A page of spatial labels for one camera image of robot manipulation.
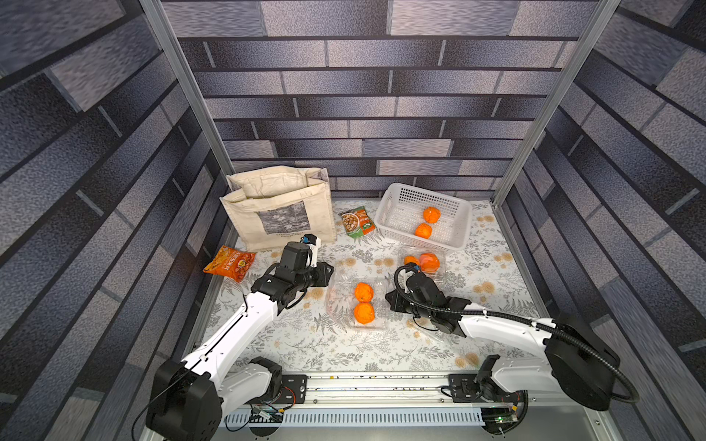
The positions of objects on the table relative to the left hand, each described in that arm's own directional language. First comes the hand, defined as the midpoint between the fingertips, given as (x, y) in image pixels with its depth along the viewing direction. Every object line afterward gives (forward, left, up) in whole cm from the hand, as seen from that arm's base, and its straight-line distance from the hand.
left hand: (332, 267), depth 81 cm
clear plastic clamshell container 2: (-5, -8, -13) cm, 16 cm away
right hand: (-4, -16, -9) cm, 18 cm away
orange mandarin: (+23, -33, -10) cm, 41 cm away
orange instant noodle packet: (+8, +38, -11) cm, 40 cm away
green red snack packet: (+30, -7, -13) cm, 33 cm away
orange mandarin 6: (-10, -10, -10) cm, 17 cm away
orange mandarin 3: (+10, -26, -10) cm, 30 cm away
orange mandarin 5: (-3, -10, -11) cm, 15 cm away
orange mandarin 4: (+7, -32, -9) cm, 34 cm away
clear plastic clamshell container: (+17, -31, -15) cm, 38 cm away
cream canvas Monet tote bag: (+18, +18, +8) cm, 26 cm away
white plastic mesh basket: (+39, -26, -15) cm, 49 cm away
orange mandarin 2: (+30, -37, -9) cm, 49 cm away
